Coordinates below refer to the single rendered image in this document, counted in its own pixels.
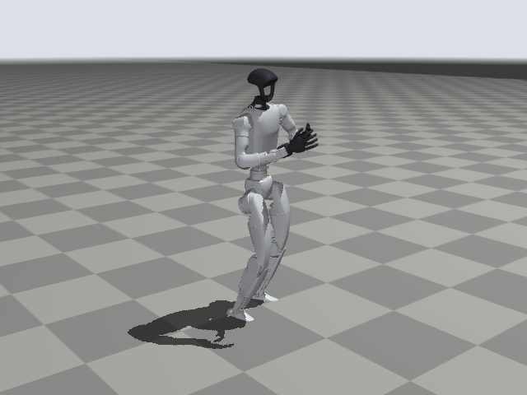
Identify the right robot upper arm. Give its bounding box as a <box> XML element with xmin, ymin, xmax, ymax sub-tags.
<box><xmin>233</xmin><ymin>113</ymin><xmax>253</xmax><ymax>170</ymax></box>

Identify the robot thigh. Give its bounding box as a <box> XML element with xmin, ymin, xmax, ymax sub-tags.
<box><xmin>266</xmin><ymin>181</ymin><xmax>290</xmax><ymax>256</ymax></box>
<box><xmin>238</xmin><ymin>188</ymin><xmax>272</xmax><ymax>274</ymax></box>

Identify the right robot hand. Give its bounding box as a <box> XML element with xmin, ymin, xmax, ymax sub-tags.
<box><xmin>277</xmin><ymin>128</ymin><xmax>318</xmax><ymax>158</ymax></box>

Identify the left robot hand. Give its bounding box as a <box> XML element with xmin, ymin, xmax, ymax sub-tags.
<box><xmin>298</xmin><ymin>123</ymin><xmax>311</xmax><ymax>143</ymax></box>

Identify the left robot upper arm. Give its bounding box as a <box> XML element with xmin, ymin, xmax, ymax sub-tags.
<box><xmin>276</xmin><ymin>105</ymin><xmax>298</xmax><ymax>141</ymax></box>

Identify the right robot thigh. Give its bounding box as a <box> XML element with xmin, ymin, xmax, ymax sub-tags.
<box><xmin>238</xmin><ymin>188</ymin><xmax>272</xmax><ymax>274</ymax></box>

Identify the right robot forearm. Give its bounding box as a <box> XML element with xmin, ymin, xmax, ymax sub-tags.
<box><xmin>238</xmin><ymin>147</ymin><xmax>288</xmax><ymax>168</ymax></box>

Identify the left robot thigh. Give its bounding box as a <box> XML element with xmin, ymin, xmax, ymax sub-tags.
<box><xmin>266</xmin><ymin>181</ymin><xmax>290</xmax><ymax>256</ymax></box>

